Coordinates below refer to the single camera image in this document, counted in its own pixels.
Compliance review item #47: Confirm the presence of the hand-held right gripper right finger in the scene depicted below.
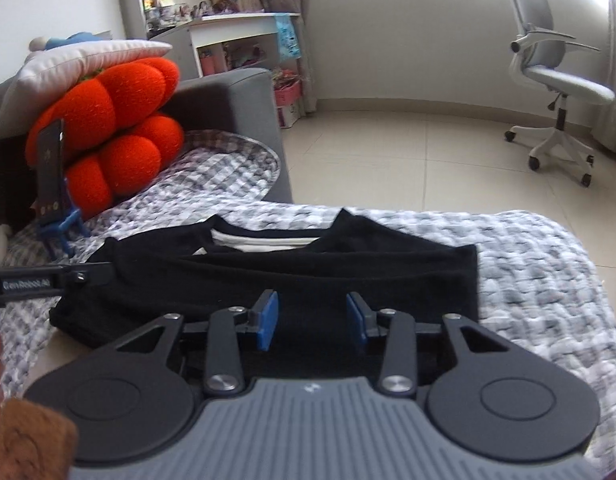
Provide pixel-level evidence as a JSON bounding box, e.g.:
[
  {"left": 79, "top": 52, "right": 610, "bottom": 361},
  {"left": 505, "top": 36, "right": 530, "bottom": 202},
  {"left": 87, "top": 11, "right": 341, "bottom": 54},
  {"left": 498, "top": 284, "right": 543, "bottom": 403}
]
[{"left": 345, "top": 291, "right": 518, "bottom": 396}]

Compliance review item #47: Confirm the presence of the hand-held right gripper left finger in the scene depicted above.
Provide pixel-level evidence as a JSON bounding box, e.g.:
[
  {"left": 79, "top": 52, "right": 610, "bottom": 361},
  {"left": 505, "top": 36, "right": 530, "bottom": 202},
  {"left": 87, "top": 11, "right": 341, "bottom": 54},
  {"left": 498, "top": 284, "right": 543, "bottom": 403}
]
[{"left": 108, "top": 289, "right": 279, "bottom": 396}]

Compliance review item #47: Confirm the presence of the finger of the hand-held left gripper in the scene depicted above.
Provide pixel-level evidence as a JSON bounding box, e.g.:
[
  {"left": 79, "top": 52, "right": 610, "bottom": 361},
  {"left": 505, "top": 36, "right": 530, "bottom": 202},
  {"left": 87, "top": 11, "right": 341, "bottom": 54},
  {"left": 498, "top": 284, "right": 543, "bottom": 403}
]
[{"left": 63, "top": 261, "right": 116, "bottom": 292}]

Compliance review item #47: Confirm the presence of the beige and black sweatshirt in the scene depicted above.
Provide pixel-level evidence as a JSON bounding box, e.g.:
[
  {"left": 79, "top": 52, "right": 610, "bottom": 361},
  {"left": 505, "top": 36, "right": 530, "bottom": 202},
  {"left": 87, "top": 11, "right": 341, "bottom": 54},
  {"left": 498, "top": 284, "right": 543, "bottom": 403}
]
[{"left": 49, "top": 207, "right": 479, "bottom": 381}]

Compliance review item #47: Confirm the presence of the blue chair-shaped phone stand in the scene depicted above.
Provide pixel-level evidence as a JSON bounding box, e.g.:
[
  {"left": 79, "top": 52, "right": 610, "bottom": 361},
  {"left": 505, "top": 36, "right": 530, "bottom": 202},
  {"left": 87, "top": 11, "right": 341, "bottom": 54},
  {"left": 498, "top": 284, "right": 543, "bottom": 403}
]
[{"left": 38, "top": 180, "right": 89, "bottom": 256}]

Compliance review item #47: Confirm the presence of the brown fuzzy sleeve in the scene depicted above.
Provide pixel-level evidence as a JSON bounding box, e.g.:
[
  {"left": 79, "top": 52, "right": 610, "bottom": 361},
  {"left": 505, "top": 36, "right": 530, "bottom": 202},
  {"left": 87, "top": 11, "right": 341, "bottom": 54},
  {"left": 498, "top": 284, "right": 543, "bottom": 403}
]
[{"left": 0, "top": 396, "right": 80, "bottom": 480}]

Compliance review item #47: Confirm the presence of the orange plush cushion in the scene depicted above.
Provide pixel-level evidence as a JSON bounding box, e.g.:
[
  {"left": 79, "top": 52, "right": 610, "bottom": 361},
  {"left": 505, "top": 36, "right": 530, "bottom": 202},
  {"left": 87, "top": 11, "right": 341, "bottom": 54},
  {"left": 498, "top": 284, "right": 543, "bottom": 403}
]
[{"left": 25, "top": 57, "right": 186, "bottom": 221}]

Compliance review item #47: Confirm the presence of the grey patterned quilt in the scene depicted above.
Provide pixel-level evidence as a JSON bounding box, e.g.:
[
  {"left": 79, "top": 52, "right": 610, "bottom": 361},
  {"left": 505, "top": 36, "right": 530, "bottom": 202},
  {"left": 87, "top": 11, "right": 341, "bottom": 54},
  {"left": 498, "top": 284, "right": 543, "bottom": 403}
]
[{"left": 0, "top": 129, "right": 616, "bottom": 471}]

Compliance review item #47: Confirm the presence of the printed white box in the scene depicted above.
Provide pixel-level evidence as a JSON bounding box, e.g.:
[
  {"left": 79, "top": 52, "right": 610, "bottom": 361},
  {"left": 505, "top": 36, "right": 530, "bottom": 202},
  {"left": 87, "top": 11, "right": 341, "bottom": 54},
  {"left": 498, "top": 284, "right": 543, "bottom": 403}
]
[{"left": 277, "top": 100, "right": 306, "bottom": 130}]

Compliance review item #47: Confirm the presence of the white pillow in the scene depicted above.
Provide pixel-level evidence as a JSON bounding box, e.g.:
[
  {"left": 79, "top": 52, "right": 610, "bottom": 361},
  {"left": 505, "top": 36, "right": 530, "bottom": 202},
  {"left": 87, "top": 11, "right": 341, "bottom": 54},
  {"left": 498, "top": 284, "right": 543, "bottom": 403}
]
[{"left": 0, "top": 39, "right": 173, "bottom": 141}]

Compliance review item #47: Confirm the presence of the grey sofa armrest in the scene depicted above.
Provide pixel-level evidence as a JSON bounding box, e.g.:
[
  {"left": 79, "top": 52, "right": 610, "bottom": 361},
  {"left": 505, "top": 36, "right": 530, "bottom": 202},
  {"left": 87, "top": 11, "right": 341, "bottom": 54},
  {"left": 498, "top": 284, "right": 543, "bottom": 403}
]
[{"left": 0, "top": 67, "right": 293, "bottom": 233}]

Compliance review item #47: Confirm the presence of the pink basket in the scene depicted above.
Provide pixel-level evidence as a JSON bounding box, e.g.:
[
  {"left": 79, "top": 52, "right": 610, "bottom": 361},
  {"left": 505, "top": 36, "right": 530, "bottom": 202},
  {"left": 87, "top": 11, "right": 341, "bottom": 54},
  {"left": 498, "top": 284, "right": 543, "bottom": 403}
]
[{"left": 273, "top": 77, "right": 305, "bottom": 107}]

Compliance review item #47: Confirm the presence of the blue plush toy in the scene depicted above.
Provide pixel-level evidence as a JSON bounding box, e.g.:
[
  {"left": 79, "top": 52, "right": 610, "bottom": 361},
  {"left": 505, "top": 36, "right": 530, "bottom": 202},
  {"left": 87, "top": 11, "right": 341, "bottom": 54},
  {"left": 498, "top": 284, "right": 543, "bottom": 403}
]
[{"left": 27, "top": 31, "right": 111, "bottom": 53}]

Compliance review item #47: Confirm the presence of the blue printed bag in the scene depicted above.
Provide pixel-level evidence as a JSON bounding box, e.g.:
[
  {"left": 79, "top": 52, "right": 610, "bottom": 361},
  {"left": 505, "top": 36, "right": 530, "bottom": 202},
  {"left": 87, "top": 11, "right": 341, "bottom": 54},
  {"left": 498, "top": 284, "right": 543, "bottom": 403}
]
[{"left": 277, "top": 14, "right": 301, "bottom": 60}]

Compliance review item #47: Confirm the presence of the white bookshelf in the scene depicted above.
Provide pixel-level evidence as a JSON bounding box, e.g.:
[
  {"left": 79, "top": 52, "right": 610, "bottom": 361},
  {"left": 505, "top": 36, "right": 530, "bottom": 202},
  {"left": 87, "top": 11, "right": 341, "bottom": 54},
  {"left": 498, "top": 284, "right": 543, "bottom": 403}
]
[{"left": 113, "top": 0, "right": 309, "bottom": 81}]

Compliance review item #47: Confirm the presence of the grey office chair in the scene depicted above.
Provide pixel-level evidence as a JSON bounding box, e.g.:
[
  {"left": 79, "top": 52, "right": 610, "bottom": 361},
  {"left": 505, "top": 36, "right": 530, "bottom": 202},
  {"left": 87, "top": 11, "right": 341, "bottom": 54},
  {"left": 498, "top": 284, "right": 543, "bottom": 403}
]
[{"left": 498, "top": 0, "right": 616, "bottom": 188}]

